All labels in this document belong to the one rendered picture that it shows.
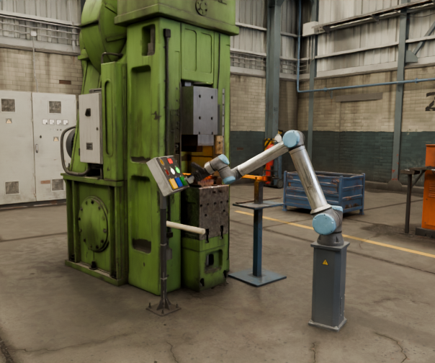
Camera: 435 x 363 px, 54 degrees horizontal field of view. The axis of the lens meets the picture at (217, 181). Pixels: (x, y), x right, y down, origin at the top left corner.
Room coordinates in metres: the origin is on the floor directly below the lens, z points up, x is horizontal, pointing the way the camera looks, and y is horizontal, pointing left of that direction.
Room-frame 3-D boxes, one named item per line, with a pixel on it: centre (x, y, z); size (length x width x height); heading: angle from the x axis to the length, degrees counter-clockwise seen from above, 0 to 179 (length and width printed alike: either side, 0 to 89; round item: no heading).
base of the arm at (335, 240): (3.01, -0.81, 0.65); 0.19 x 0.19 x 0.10
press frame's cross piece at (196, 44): (3.98, 0.34, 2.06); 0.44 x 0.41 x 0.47; 48
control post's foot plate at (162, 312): (3.24, 0.42, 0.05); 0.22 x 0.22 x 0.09; 48
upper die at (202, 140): (3.85, 0.26, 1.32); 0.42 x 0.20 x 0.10; 48
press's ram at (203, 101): (3.88, 0.23, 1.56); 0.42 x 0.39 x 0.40; 48
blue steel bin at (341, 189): (7.49, -1.86, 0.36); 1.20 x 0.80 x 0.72; 43
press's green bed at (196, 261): (3.90, 0.23, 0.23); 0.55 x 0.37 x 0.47; 48
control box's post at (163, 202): (3.24, 0.41, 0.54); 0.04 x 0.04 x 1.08; 48
